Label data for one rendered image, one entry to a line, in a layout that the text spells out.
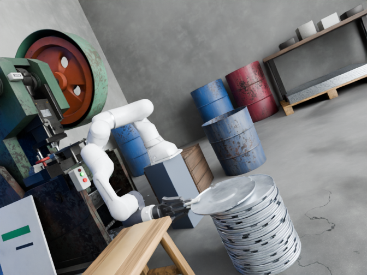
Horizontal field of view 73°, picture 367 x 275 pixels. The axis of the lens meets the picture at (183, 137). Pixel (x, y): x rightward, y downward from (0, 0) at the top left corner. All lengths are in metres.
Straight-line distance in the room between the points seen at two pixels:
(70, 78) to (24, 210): 1.08
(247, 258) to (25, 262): 1.56
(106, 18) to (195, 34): 1.86
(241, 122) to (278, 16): 3.03
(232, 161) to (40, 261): 1.52
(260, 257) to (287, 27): 4.15
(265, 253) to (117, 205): 0.63
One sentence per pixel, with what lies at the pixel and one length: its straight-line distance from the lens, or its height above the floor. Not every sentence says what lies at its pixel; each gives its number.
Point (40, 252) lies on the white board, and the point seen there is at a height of 0.23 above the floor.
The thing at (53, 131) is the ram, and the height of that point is 0.92.
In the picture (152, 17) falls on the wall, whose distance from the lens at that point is 5.22.
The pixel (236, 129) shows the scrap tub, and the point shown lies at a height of 0.36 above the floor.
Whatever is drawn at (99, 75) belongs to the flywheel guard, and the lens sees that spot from 2.16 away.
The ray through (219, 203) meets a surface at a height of 0.29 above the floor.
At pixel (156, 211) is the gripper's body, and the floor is 0.31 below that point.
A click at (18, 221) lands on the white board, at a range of 2.10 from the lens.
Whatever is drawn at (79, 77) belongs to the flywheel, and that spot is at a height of 1.27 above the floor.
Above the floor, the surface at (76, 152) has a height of 0.72.
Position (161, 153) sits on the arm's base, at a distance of 1.50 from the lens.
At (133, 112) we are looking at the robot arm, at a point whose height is 0.78.
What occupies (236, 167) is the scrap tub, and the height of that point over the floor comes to 0.07.
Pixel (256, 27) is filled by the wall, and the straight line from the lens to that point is 4.77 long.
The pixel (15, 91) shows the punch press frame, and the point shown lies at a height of 1.22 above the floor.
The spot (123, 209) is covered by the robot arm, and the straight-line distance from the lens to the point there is 1.17.
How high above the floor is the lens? 0.68
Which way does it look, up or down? 6 degrees down
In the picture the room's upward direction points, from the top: 25 degrees counter-clockwise
